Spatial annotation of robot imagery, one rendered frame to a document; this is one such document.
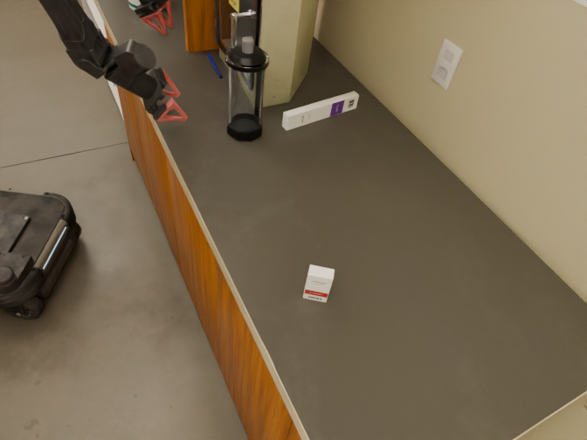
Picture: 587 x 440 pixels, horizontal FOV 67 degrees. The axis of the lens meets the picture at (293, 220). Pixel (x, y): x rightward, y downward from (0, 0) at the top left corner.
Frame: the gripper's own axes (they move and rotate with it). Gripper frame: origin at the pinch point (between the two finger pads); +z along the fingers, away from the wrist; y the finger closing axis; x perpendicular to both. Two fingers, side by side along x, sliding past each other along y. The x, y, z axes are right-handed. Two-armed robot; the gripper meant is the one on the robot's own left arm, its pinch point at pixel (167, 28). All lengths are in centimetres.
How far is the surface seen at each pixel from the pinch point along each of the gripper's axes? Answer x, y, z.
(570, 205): -104, -36, 48
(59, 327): 72, -68, 74
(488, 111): -88, -14, 37
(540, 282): -98, -50, 59
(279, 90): -31.4, -7.6, 23.4
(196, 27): -1.6, 11.4, 6.2
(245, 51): -37.0, -23.3, 2.4
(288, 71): -35.7, -5.3, 19.2
